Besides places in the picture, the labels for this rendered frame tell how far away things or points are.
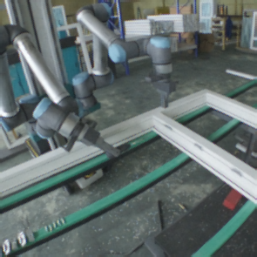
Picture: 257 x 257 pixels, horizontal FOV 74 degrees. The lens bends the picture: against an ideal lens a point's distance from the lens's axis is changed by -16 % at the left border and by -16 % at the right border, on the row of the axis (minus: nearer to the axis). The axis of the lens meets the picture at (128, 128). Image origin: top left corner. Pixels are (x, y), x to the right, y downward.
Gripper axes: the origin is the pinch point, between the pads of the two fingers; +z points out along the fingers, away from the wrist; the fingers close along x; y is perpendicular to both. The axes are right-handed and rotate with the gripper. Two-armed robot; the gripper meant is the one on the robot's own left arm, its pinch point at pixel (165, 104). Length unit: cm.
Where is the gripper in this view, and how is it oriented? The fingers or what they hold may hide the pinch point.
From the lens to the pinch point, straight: 103.1
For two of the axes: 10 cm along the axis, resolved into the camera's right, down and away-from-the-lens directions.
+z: 1.2, 8.4, 5.3
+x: -5.1, -4.1, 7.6
